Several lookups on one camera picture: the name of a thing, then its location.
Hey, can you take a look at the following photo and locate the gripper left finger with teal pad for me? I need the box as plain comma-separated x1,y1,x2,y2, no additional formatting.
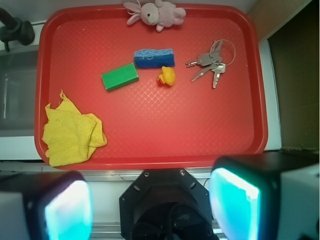
0,171,94,240

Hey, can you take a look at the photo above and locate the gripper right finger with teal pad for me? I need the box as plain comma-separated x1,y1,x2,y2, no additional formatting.
208,152,320,240

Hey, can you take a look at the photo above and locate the yellow cloth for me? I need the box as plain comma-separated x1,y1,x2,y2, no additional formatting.
42,91,108,167

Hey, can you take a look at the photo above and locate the red plastic tray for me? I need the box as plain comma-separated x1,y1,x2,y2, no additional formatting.
34,4,268,170

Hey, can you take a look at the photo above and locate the grey sink basin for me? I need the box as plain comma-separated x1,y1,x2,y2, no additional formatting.
0,50,38,137

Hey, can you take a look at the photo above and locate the silver key bunch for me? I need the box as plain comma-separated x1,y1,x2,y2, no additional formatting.
185,39,236,89

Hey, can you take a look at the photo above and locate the green block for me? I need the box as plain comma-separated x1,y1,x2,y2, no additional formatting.
101,62,139,92

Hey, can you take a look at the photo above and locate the yellow rubber duck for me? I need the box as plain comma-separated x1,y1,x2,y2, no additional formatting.
156,66,176,87

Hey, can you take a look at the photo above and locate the brown cardboard panel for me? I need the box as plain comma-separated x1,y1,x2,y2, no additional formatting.
247,0,320,152

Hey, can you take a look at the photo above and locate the blue sponge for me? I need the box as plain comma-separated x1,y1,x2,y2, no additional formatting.
133,48,176,69

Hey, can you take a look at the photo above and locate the grey sink faucet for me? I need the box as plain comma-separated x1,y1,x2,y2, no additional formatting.
0,7,36,53

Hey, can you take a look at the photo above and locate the pink plush bunny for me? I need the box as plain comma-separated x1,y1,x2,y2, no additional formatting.
123,0,187,33

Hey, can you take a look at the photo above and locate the aluminium rail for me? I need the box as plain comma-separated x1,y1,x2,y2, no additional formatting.
0,161,211,182

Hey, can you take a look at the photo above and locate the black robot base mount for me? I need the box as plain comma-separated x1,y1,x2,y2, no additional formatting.
119,168,218,240

